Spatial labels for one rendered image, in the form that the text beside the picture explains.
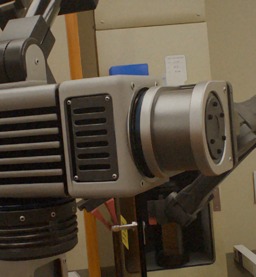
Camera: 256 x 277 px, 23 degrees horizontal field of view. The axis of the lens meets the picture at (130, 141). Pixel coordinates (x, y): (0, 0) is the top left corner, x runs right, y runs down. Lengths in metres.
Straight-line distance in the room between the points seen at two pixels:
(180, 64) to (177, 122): 1.05
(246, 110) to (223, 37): 1.24
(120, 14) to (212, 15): 0.57
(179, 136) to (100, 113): 0.10
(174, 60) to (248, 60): 0.55
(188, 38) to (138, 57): 0.15
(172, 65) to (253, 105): 0.73
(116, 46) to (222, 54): 0.60
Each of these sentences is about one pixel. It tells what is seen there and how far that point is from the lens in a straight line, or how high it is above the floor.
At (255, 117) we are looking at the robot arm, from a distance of 1.08.
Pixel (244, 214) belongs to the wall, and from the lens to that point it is 2.32.
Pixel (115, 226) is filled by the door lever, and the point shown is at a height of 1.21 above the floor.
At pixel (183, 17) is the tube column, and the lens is 1.82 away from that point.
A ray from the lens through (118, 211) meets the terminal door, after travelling 1.70.
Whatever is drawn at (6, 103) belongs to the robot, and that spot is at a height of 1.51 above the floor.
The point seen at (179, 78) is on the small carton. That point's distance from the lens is 1.72.
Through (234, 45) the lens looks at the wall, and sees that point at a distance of 2.29.
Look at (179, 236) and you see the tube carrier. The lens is 1.83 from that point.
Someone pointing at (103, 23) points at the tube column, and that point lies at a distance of 1.79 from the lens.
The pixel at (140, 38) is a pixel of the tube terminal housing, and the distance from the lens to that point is 1.79.
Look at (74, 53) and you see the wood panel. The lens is 1.69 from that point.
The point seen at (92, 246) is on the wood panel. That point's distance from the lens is 1.72.
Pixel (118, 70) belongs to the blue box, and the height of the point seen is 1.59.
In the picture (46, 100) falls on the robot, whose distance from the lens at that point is 0.82.
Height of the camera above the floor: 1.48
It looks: 3 degrees down
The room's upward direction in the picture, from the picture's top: 5 degrees counter-clockwise
